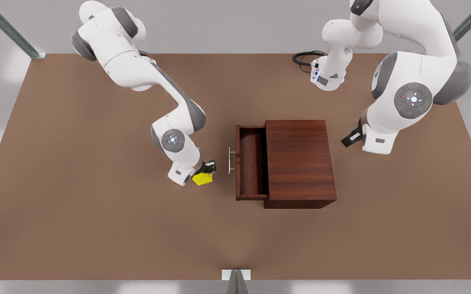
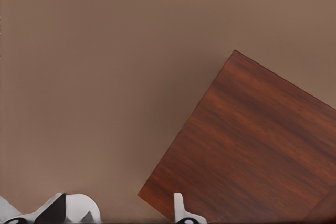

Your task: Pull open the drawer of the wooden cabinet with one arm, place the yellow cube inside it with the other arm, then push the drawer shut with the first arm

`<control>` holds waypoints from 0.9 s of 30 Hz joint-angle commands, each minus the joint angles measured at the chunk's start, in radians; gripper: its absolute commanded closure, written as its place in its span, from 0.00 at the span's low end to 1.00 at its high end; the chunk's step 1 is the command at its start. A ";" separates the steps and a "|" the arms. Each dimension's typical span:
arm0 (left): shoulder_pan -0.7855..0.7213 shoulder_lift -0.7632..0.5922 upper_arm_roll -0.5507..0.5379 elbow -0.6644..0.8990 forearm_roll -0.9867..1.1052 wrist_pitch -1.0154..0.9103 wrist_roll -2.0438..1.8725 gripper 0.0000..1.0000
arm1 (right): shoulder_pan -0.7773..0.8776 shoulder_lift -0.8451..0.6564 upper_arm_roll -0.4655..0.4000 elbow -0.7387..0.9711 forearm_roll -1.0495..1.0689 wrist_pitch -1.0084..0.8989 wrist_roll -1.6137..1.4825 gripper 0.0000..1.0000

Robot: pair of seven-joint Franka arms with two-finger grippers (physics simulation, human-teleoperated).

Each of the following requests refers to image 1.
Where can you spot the dark wooden cabinet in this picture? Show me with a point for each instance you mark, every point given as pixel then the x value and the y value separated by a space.
pixel 300 163

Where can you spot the yellow block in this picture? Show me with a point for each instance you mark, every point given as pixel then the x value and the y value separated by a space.
pixel 202 179

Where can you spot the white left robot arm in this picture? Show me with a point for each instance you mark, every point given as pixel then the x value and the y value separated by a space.
pixel 411 73

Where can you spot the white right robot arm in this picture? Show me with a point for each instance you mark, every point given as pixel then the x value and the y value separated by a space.
pixel 125 61

